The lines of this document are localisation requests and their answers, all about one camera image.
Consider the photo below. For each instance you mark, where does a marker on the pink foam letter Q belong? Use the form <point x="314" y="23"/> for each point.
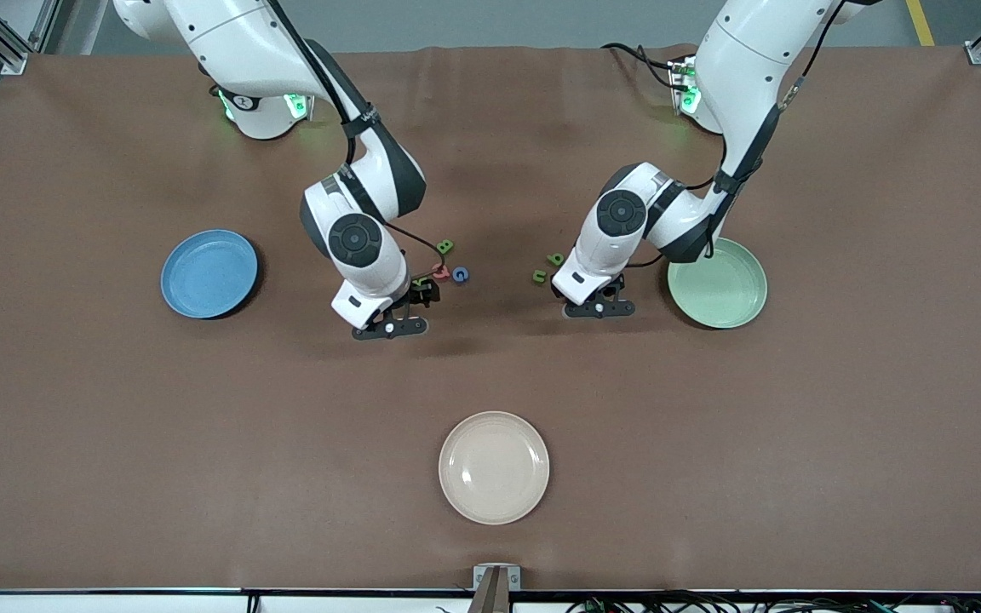
<point x="441" y="274"/>

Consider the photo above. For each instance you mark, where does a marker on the blue foam letter G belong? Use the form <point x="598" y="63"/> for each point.
<point x="460" y="274"/>

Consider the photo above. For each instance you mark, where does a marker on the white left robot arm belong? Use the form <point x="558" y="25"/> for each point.
<point x="622" y="213"/>

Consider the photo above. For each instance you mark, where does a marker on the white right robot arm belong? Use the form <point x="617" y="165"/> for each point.
<point x="363" y="243"/>

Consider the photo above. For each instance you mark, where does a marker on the green plate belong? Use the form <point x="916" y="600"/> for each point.
<point x="720" y="289"/>

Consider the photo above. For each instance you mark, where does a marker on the blue plate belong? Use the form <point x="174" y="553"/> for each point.
<point x="209" y="274"/>

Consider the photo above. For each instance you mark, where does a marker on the cream plate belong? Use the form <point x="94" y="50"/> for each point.
<point x="494" y="468"/>

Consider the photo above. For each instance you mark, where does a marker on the brown table mat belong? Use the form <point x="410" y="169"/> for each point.
<point x="201" y="468"/>

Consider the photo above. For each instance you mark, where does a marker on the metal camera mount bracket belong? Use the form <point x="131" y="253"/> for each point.
<point x="496" y="579"/>

